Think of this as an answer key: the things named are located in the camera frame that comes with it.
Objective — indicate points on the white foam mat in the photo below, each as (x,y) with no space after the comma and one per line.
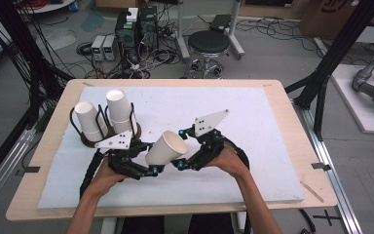
(256,146)

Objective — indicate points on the aluminium rail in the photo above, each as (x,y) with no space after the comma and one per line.
(3,169)
(328,159)

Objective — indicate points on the person's left hand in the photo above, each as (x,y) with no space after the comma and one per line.
(105,180)

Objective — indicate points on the white platform board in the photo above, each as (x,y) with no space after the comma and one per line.
(357,107)

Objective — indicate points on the white table leg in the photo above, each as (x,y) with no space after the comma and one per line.
(240,219)
(108,226)

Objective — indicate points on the black tape piece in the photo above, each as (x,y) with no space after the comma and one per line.
(320,166)
(31,169)

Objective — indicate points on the black round stool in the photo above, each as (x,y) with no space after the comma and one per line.
(208,41)

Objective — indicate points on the single white paper cup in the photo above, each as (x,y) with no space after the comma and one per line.
(167,149)

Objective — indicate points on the cardboard box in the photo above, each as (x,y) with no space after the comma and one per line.
(324,16)

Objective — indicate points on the short stack of paper cups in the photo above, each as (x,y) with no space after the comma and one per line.
(89,120)

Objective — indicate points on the tall stack of paper cups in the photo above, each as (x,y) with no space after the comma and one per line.
(120,110)

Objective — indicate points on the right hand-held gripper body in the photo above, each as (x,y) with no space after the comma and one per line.
(211,146)

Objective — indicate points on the black tape cross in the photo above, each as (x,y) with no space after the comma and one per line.
(327,217)

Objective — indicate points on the thin wooden stick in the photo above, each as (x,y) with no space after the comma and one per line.
(311,191)

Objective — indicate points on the person's left leg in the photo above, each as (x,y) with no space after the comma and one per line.
(142,226)

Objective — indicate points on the white metal stand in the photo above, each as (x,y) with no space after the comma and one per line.
(181,39)

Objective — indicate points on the person's right leg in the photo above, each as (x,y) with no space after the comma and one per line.
(211,225)

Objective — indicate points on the person's right hand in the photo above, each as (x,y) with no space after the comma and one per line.
(229,161)

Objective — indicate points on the small white box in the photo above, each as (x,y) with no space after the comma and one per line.
(132,14)

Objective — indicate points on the person's leg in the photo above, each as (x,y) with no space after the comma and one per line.
(211,225)
(142,226)

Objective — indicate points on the black metal frame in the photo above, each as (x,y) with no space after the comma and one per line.
(332,55)

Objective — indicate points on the black computer tower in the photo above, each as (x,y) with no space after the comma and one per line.
(126,39)
(148,29)

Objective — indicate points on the flat black device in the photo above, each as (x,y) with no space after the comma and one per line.
(220,22)

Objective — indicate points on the grey bench power supply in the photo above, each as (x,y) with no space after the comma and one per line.
(97,48)
(110,48)

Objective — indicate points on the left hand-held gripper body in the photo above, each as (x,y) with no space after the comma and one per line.
(123,159)

